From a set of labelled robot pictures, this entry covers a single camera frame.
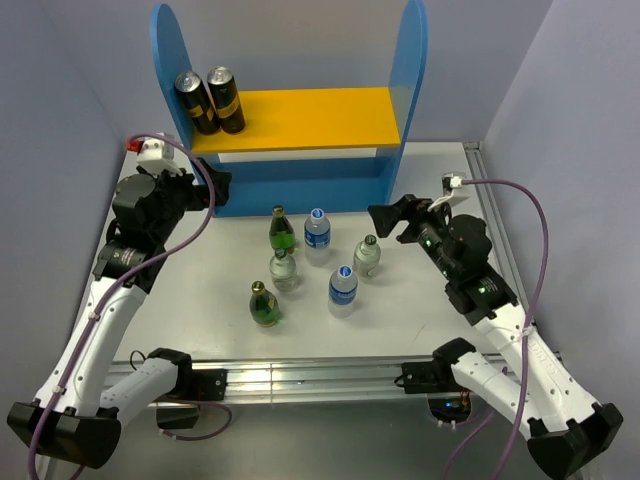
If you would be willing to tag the green glass bottle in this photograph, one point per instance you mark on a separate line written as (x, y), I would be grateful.
(281, 232)
(263, 305)

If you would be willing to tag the aluminium mounting rail front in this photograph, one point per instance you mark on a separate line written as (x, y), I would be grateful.
(305, 380)

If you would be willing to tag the green glass bottle front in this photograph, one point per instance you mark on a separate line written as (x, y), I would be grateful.
(263, 305)

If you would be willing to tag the aluminium side rail right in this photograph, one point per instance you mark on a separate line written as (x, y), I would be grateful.
(502, 255)

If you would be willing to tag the blue and yellow wooden shelf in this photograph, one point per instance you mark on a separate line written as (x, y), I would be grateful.
(335, 148)

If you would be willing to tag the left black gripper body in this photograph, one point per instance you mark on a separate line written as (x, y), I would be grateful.
(179, 195)

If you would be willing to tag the black gold can right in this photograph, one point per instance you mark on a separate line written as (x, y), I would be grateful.
(225, 96)

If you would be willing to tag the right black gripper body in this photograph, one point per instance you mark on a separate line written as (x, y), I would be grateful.
(425, 226)

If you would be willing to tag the black gold can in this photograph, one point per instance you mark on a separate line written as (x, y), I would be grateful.
(225, 96)
(196, 101)

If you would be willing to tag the plastic water bottle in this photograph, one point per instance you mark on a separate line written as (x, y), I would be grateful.
(342, 291)
(317, 237)

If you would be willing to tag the black gold can left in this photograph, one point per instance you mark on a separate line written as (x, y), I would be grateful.
(196, 101)

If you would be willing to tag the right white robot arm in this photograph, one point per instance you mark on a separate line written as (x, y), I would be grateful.
(565, 427)

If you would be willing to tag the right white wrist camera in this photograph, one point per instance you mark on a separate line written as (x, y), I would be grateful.
(454, 191)

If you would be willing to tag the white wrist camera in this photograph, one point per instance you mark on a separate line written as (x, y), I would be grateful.
(154, 155)
(454, 191)

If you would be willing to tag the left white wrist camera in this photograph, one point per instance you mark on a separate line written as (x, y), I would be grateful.
(154, 155)

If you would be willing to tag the clear glass bottle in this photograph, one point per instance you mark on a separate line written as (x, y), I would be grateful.
(366, 257)
(283, 271)

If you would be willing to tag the plastic water bottle front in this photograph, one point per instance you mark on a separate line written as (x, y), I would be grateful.
(342, 291)

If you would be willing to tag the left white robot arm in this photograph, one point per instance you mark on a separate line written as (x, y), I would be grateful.
(73, 417)

